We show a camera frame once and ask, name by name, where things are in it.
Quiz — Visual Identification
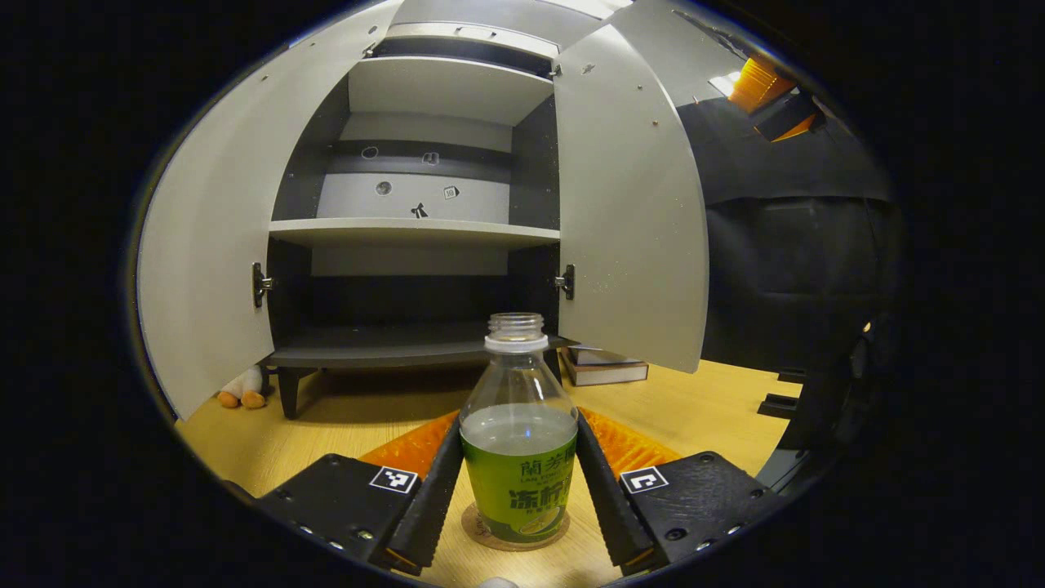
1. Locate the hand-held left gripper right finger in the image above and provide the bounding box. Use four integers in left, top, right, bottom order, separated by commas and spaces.
576, 407, 789, 577

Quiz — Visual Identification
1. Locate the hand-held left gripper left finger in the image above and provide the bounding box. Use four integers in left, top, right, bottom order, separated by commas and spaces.
255, 410, 466, 577

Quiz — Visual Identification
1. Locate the green label plastic bottle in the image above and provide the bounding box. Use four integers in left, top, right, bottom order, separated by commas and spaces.
459, 313, 579, 544

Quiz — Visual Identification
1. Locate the light grey cabinet door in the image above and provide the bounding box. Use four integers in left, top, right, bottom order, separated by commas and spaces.
554, 0, 709, 374
137, 0, 405, 421

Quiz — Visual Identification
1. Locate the grey cabinet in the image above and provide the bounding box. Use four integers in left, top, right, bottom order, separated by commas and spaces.
265, 0, 576, 420

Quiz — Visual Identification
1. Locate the white cabinet shelf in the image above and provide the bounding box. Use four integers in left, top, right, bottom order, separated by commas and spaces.
349, 56, 556, 126
269, 218, 562, 250

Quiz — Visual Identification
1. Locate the brown cover book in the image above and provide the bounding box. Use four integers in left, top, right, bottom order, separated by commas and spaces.
563, 358, 650, 386

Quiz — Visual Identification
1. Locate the black backdrop cloth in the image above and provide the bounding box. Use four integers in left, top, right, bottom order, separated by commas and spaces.
678, 94, 899, 376

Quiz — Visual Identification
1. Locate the grey cover book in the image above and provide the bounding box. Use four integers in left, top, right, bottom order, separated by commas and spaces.
567, 345, 642, 366

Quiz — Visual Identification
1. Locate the plush penguin toy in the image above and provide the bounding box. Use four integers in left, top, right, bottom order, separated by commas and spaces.
216, 366, 266, 409

